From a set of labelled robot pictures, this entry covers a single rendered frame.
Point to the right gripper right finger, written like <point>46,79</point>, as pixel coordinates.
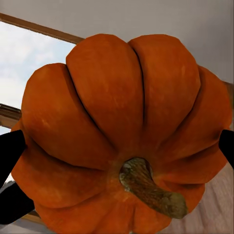
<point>226,145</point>

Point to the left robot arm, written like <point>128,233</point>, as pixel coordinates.
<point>14,204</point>

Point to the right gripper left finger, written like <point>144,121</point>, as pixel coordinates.
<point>12,145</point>

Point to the door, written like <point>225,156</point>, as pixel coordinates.
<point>24,48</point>

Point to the pumpkin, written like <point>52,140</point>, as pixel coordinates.
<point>122,138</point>

